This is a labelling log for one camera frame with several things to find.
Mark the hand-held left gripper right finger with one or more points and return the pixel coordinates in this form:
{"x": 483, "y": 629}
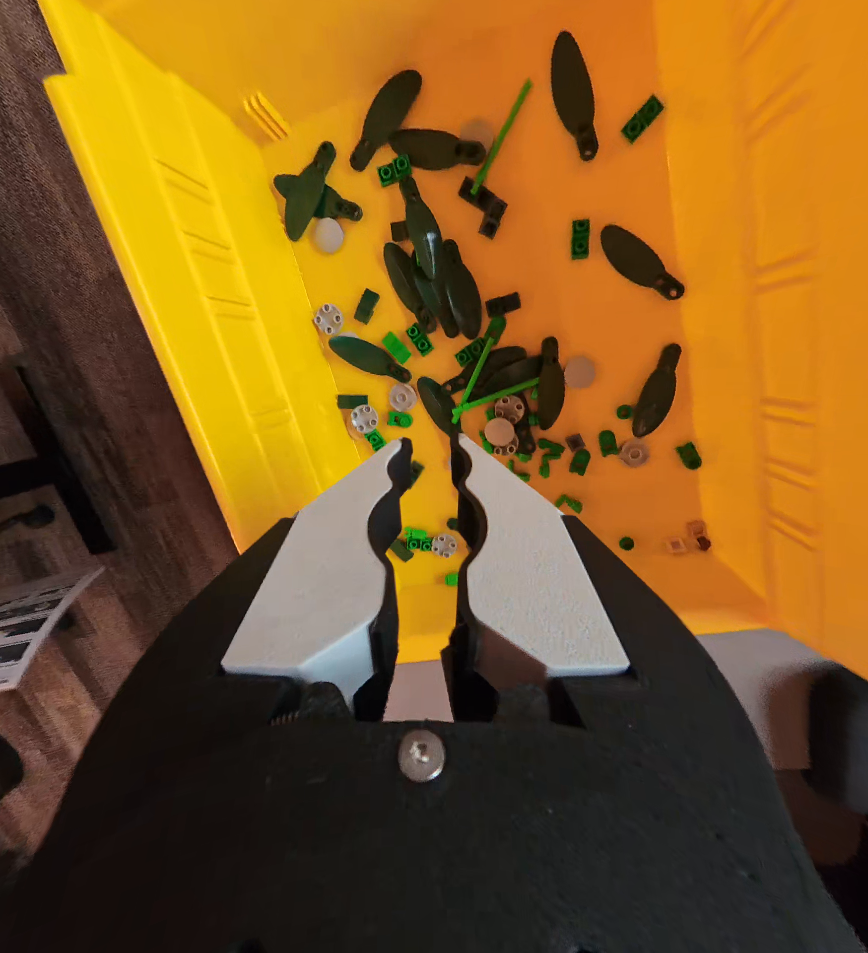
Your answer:
{"x": 538, "y": 595}

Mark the printed leaflet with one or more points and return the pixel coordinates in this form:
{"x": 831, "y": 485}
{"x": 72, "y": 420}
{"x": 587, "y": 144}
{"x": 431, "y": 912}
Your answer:
{"x": 9, "y": 633}

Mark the black metal leg frame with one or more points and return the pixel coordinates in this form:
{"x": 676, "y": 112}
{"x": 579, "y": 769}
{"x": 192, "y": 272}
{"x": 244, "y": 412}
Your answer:
{"x": 69, "y": 476}

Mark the yellow plastic bin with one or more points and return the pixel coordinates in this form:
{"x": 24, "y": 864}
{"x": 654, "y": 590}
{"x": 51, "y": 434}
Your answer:
{"x": 813, "y": 372}

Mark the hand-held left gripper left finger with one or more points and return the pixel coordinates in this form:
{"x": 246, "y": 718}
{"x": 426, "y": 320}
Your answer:
{"x": 314, "y": 595}

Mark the small tan brick piece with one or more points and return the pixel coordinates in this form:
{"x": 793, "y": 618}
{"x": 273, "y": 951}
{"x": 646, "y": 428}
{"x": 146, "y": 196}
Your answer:
{"x": 676, "y": 545}

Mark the scattered grey round brick pieces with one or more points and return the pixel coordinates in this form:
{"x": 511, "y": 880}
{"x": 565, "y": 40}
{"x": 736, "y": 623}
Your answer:
{"x": 327, "y": 234}

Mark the thin green brick bar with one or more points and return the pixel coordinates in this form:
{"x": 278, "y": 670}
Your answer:
{"x": 495, "y": 394}
{"x": 476, "y": 366}
{"x": 501, "y": 134}

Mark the black angled brick plate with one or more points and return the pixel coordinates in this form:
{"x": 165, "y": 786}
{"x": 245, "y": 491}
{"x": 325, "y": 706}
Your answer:
{"x": 487, "y": 201}

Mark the scattered small green brick pieces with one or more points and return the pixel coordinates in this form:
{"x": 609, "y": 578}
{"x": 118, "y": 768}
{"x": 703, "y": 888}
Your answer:
{"x": 580, "y": 238}

